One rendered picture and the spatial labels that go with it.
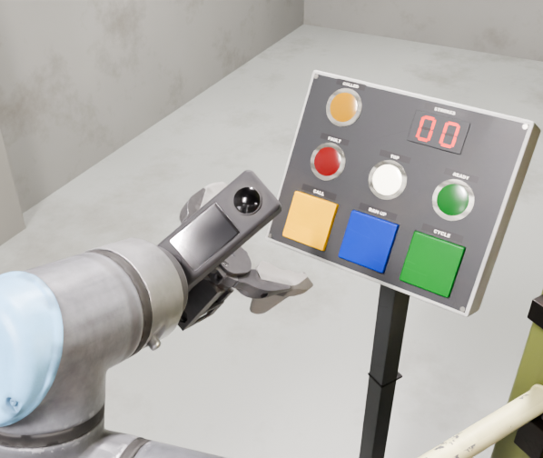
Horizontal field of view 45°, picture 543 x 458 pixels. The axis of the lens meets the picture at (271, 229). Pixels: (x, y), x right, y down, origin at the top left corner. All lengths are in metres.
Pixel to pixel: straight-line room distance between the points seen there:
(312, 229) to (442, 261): 0.20
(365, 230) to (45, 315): 0.62
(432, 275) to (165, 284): 0.51
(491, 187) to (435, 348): 1.40
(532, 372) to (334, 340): 1.02
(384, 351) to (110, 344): 0.84
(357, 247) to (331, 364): 1.23
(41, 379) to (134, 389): 1.71
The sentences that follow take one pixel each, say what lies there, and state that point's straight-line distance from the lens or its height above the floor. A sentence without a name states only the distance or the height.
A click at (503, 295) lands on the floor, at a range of 2.56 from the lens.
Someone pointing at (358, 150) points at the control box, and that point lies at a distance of 0.99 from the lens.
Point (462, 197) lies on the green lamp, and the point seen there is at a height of 1.10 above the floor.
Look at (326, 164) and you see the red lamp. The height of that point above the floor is 1.09.
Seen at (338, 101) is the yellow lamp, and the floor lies 1.17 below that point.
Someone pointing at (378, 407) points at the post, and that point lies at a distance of 1.37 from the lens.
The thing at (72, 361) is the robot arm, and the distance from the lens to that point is 0.45.
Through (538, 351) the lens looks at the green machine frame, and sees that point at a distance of 1.33.
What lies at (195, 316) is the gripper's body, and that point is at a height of 1.16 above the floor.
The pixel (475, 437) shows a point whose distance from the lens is 1.23.
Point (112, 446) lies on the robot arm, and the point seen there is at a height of 1.19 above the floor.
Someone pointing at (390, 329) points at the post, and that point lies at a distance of 1.21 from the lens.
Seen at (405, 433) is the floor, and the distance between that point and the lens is 2.03.
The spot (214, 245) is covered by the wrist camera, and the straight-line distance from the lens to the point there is 0.56.
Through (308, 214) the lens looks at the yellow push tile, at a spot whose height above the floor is 1.02.
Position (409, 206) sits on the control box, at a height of 1.07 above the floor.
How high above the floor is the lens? 1.58
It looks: 35 degrees down
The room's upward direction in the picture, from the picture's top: straight up
